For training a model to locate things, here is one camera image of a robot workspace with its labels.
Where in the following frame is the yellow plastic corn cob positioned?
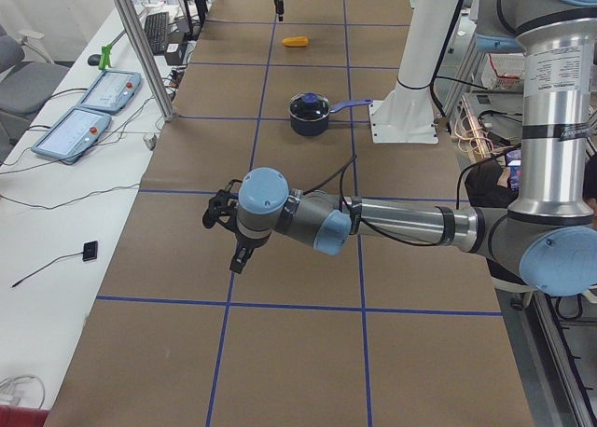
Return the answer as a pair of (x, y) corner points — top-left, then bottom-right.
(282, 36), (310, 48)

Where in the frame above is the glass pot lid blue knob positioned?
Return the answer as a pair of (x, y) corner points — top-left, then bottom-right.
(289, 92), (330, 121)

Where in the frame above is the dark blue saucepan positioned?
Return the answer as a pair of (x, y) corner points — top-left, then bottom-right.
(289, 92), (373, 137)

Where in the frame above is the black keyboard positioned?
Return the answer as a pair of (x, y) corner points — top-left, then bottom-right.
(144, 12), (170, 55)

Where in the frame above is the small black square sensor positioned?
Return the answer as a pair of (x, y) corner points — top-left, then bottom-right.
(82, 241), (99, 262)

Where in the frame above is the green clamp tool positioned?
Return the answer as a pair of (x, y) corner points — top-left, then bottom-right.
(87, 44), (113, 71)

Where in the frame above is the far teach pendant tablet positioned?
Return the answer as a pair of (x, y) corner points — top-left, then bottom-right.
(77, 69), (142, 115)

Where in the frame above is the teach pendant tablet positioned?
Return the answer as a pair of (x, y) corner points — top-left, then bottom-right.
(77, 69), (142, 115)
(32, 106), (112, 164)

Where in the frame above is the near teach pendant tablet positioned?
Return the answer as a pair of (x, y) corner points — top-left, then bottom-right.
(32, 106), (112, 164)

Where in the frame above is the seated person in black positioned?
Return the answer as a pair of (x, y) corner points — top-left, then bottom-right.
(465, 161), (596, 296)

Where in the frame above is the smartphone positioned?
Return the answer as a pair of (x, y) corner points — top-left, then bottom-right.
(506, 149), (521, 191)

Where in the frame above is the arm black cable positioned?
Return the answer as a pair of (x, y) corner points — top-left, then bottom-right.
(302, 153), (521, 247)

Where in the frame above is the aluminium frame post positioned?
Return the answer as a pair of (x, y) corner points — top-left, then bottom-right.
(113, 0), (174, 122)

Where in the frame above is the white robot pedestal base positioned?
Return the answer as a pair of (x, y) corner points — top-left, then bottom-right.
(369, 0), (461, 145)

